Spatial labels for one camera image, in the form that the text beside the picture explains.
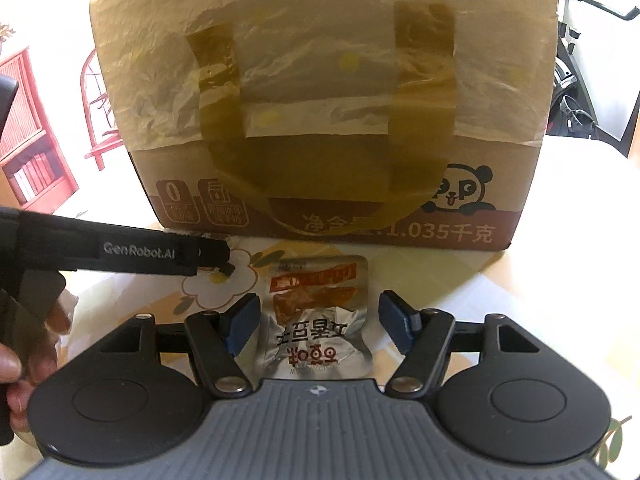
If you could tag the cardboard box with plastic liner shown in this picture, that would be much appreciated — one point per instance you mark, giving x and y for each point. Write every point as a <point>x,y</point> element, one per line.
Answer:
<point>401,122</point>

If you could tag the black exercise bike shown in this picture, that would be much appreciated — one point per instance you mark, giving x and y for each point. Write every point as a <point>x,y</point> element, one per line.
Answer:
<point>596,74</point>

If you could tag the pink printed backdrop cloth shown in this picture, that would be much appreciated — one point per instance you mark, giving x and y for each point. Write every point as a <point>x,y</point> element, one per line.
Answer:
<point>58,37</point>

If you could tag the silver tofu snack packet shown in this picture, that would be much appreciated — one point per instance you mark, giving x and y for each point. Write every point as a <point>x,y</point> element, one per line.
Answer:
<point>313,314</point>

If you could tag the person's left hand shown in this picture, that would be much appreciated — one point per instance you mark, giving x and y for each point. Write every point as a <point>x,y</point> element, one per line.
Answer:
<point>22,376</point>

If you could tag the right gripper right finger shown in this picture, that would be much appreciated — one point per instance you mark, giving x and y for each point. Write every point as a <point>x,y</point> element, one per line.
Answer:
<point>426,339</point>

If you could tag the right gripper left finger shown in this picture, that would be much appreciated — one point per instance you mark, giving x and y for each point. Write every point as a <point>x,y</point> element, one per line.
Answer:
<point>212,341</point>

